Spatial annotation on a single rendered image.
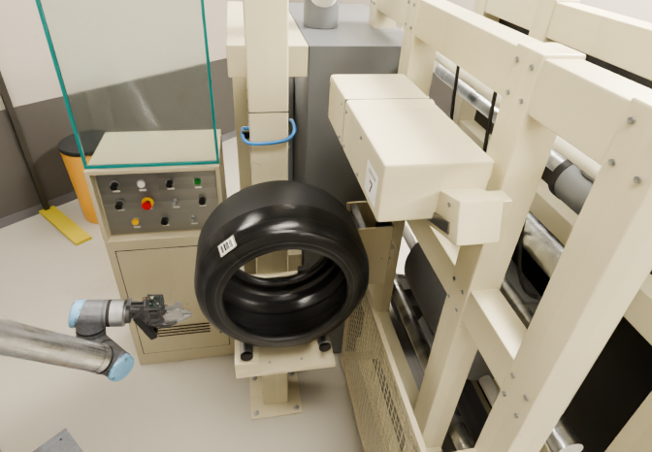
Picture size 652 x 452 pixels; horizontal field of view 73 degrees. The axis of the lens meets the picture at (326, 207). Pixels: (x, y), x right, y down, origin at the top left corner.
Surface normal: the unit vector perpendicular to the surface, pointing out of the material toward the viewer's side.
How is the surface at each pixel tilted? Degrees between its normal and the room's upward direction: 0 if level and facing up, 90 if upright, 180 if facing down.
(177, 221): 90
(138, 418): 0
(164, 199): 90
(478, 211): 72
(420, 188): 90
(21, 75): 90
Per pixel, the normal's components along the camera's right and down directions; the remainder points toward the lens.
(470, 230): 0.18, 0.27
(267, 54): 0.18, 0.55
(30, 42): 0.77, 0.38
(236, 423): 0.05, -0.83
